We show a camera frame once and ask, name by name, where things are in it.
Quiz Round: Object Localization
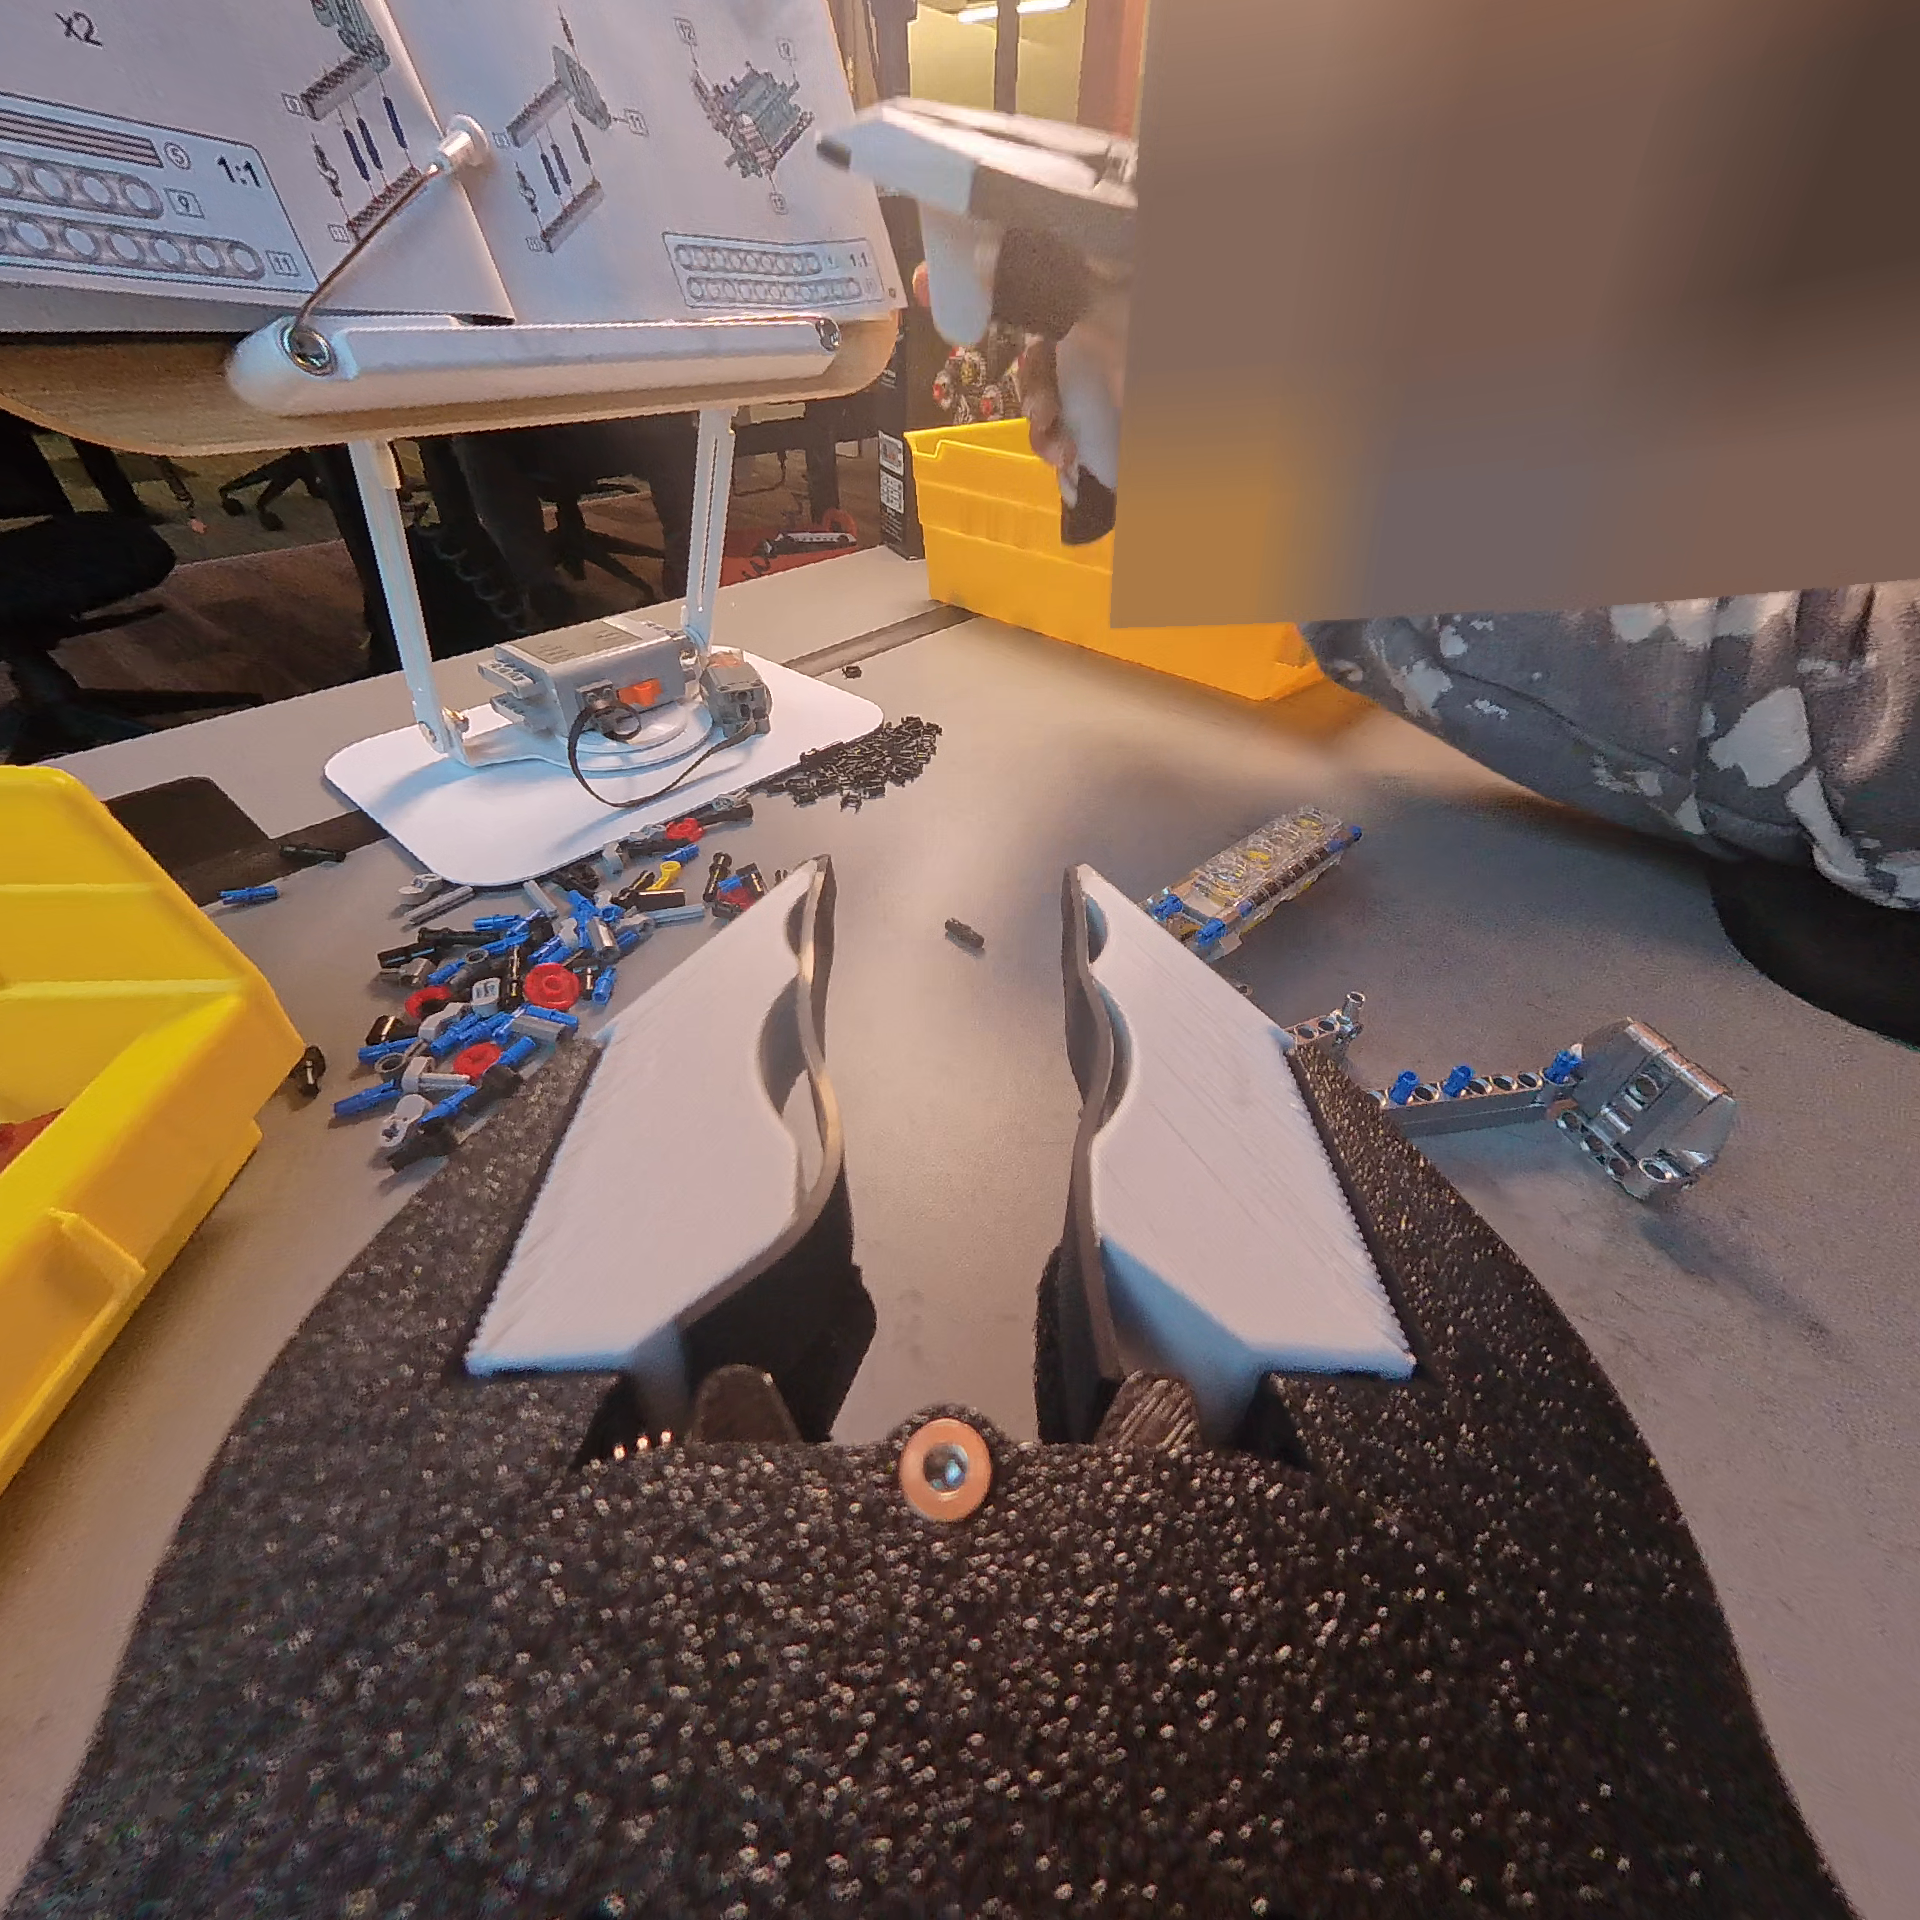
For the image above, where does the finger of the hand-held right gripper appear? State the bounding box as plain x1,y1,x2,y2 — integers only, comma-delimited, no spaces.
814,99,1141,353

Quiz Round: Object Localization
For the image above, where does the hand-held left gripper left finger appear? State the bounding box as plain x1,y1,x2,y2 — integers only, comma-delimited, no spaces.
461,859,878,1442

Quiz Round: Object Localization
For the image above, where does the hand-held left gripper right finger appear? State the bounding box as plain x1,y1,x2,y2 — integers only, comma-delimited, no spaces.
1030,864,1419,1450

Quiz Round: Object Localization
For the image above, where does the long grey beam panel assembly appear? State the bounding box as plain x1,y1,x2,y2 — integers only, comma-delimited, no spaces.
1357,1020,1739,1204

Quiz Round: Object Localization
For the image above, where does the grey desk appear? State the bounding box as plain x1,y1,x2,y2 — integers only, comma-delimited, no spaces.
0,549,1920,1909

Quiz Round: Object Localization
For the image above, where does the person's right hand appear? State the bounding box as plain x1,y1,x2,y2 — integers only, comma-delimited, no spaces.
904,258,1081,470

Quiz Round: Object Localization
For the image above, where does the yellow plastic bin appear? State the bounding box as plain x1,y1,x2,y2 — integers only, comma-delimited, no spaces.
904,417,1374,705

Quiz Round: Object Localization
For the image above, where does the pile of colourful toy pieces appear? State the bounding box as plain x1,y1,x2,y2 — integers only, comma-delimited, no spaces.
332,790,778,1170

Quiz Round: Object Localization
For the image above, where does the pile of black toy pieces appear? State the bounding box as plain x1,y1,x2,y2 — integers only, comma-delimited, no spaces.
748,714,949,813

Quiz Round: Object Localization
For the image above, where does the white base with battery box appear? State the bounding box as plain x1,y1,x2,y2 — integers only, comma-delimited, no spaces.
322,646,885,892

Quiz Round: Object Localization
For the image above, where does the yellow printed toy box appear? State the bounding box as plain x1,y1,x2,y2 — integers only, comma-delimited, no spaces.
0,765,307,1494

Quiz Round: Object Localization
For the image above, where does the open toy instruction booklet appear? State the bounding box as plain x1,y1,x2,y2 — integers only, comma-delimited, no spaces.
0,0,910,335

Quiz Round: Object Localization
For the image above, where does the black office chair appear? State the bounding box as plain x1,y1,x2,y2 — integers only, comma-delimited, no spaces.
0,509,178,755

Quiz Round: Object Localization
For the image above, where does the black motor cable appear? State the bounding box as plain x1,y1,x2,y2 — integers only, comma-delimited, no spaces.
567,685,756,813

